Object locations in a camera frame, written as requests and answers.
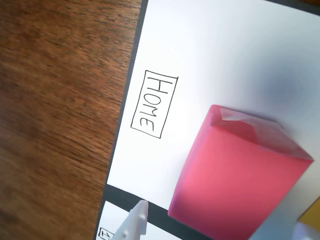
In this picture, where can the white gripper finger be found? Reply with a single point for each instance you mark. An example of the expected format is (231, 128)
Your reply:
(133, 225)
(305, 233)

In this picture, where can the red paper box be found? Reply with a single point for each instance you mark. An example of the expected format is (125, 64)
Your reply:
(230, 175)

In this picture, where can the yellow paper box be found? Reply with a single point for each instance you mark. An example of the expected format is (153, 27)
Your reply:
(312, 215)

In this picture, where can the white sheet marked one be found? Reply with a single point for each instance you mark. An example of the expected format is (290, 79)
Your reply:
(111, 216)

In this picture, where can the black printed mat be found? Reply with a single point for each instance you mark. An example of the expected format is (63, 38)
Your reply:
(162, 217)

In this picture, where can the white sheet marked home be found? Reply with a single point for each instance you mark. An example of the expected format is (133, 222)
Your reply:
(200, 50)

